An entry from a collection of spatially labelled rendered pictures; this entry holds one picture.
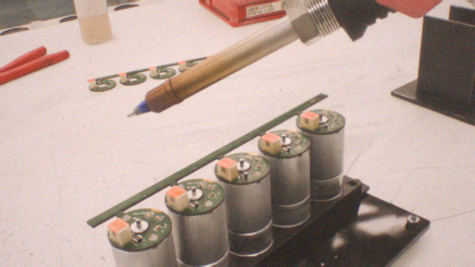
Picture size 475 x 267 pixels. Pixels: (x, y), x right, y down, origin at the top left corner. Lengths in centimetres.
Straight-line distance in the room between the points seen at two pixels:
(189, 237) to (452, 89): 26
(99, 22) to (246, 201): 41
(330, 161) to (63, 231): 16
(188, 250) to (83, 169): 17
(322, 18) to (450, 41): 27
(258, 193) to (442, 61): 23
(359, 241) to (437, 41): 19
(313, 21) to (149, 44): 45
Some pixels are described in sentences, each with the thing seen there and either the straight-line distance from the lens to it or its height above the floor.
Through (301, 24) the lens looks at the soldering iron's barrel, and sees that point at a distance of 16.
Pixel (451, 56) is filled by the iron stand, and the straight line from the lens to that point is 42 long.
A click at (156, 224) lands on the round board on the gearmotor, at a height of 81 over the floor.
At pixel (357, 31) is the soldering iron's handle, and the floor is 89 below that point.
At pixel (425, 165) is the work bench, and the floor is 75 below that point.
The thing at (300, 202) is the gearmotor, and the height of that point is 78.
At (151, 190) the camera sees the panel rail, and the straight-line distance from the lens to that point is 24.
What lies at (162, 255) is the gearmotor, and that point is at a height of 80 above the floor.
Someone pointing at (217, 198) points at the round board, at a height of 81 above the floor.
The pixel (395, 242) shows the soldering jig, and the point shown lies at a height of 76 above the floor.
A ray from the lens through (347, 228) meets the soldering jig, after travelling 29.
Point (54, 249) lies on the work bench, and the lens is 32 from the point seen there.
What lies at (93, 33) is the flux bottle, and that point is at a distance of 62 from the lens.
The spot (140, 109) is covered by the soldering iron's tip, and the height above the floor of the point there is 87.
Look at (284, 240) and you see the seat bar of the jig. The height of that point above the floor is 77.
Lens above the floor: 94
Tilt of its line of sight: 29 degrees down
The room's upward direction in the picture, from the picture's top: 5 degrees counter-clockwise
